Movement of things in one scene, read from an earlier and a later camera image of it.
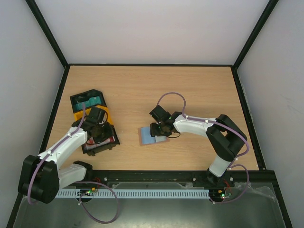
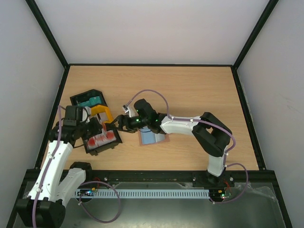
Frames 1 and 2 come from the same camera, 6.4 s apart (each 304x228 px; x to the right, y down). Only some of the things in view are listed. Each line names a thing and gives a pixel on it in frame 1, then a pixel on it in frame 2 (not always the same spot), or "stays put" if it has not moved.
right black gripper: [155, 129] to [124, 122]
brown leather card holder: [145, 137] stays put
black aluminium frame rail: [268, 176] stays put
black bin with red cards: [97, 145] stays put
